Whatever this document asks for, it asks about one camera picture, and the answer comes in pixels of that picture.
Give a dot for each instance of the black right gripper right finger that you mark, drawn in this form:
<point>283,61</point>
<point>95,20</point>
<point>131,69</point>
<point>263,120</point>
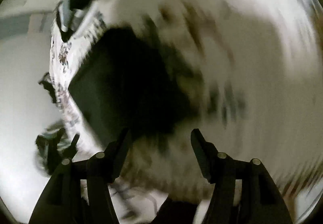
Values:
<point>244,192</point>

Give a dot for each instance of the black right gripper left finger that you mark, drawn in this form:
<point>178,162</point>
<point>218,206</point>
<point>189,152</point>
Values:
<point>78,192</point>

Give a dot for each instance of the dark striped knit sweater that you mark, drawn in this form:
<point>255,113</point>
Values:
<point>128,88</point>

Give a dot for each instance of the black clothes pile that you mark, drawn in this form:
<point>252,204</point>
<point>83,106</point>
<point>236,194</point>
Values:
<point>46,83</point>

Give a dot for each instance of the left grey-green curtain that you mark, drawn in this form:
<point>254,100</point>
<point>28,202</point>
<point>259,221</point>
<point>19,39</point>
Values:
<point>26,23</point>

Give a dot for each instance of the floral bed cover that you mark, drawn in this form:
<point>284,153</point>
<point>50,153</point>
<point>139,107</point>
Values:
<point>257,86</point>

